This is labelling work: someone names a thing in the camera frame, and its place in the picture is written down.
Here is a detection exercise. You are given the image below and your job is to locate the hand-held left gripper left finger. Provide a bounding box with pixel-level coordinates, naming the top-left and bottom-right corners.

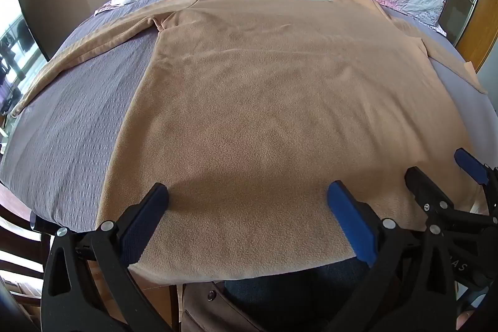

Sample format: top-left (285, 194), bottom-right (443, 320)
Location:
top-left (41, 182), bottom-right (170, 332)

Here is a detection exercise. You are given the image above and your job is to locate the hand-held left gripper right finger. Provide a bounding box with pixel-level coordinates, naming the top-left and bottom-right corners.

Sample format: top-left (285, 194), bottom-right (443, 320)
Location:
top-left (327, 180), bottom-right (460, 332)

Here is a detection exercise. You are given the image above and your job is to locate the tan long-sleeve fleece shirt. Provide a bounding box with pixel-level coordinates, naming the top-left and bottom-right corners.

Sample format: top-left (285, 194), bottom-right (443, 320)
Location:
top-left (11, 0), bottom-right (490, 285)

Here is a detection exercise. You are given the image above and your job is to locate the person's blue jeans leg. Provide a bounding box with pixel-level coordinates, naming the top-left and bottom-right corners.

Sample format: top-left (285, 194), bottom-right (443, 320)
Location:
top-left (223, 257), bottom-right (371, 332)

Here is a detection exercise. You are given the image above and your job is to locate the window with balcony view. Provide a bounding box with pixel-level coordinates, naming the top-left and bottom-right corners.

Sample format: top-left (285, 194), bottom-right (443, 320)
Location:
top-left (0, 0), bottom-right (48, 118)

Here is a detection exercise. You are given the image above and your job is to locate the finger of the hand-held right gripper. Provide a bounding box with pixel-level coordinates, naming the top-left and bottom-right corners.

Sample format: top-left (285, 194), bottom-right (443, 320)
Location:
top-left (454, 148), bottom-right (498, 205)
top-left (405, 166), bottom-right (455, 219)

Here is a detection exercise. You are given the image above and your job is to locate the dark wooden bed frame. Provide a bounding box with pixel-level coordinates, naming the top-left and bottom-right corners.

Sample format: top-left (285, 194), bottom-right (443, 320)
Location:
top-left (0, 184), bottom-right (46, 307)

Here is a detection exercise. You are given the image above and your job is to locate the wooden wardrobe with glass panels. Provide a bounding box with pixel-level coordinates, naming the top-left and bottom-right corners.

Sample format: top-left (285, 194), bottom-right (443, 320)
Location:
top-left (439, 0), bottom-right (498, 73)

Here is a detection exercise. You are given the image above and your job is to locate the grey textured bed cover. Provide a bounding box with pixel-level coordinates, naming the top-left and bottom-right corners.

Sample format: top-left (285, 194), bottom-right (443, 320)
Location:
top-left (0, 0), bottom-right (494, 235)

